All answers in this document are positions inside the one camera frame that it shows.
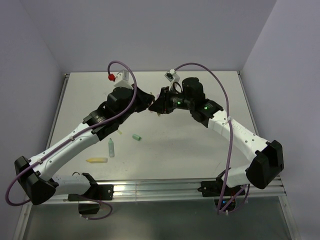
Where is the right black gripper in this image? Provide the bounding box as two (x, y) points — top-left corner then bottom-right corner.
(148, 86), (194, 115)

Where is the green highlighter pen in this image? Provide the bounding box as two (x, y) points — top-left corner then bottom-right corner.
(108, 138), (115, 158)

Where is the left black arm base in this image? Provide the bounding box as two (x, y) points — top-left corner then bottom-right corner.
(67, 184), (114, 221)

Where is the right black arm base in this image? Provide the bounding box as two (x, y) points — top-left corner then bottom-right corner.
(197, 180), (246, 209)

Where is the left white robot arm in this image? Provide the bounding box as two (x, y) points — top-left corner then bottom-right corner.
(14, 87), (155, 205)

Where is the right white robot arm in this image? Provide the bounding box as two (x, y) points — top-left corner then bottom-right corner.
(148, 77), (284, 195)

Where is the green pen cap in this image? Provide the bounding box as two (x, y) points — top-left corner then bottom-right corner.
(132, 134), (142, 141)

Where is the yellow highlighter pen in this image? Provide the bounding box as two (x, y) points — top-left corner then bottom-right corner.
(86, 157), (108, 164)

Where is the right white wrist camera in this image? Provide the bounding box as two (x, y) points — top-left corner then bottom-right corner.
(164, 69), (180, 91)

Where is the aluminium front rail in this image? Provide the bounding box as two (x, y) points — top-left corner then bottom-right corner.
(35, 177), (287, 205)

